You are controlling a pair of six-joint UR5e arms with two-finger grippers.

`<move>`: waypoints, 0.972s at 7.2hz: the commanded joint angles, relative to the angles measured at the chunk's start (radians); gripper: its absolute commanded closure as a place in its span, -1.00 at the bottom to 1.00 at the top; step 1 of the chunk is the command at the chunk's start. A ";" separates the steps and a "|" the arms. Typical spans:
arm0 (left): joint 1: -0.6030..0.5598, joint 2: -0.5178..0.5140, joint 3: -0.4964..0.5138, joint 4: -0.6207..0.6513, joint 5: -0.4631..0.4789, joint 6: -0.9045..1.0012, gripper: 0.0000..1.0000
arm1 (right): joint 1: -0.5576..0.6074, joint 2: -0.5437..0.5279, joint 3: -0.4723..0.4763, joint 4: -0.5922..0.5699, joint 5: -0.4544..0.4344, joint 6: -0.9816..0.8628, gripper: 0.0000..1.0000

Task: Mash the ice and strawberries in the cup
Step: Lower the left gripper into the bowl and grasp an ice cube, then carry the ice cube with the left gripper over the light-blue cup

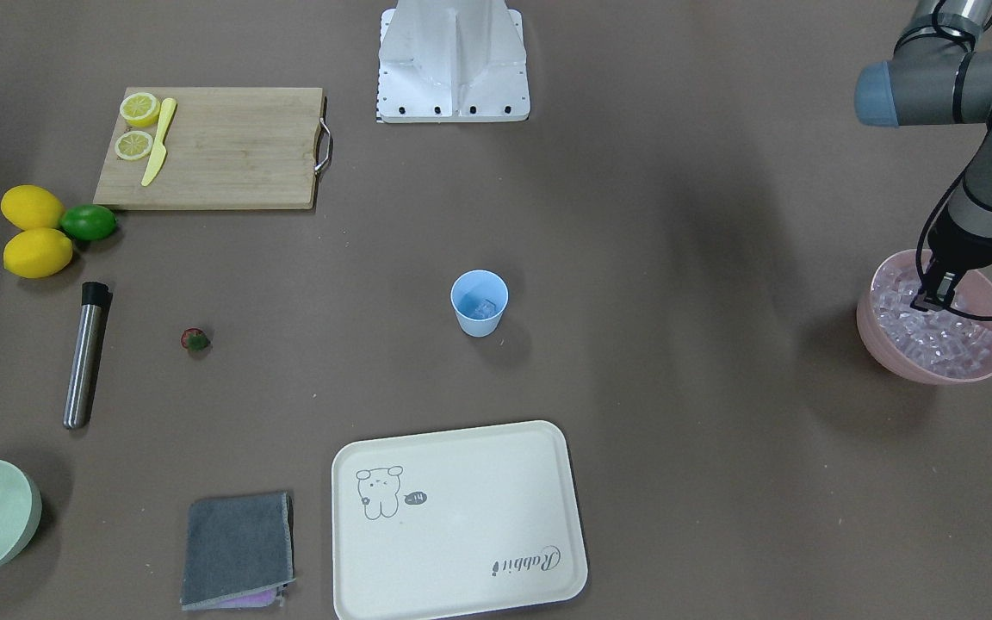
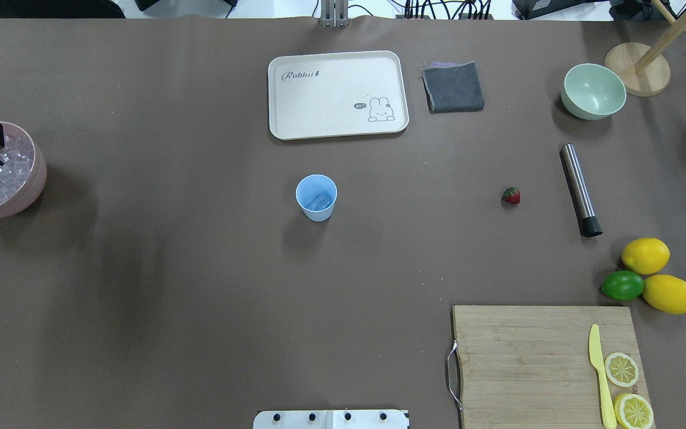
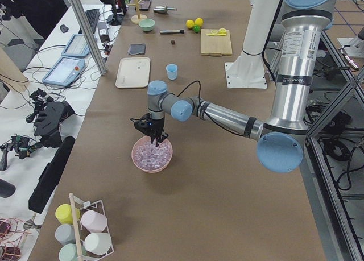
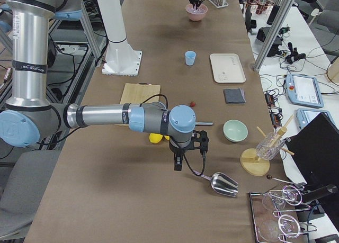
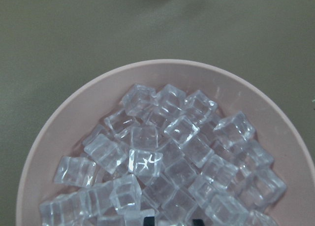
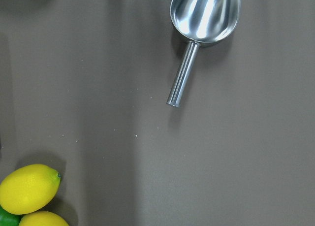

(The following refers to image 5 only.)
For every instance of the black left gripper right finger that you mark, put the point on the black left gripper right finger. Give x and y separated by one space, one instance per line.
197 222

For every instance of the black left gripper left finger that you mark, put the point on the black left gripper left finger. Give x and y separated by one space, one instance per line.
149 221

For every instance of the pink bowl of ice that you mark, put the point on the pink bowl of ice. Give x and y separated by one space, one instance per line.
83 109

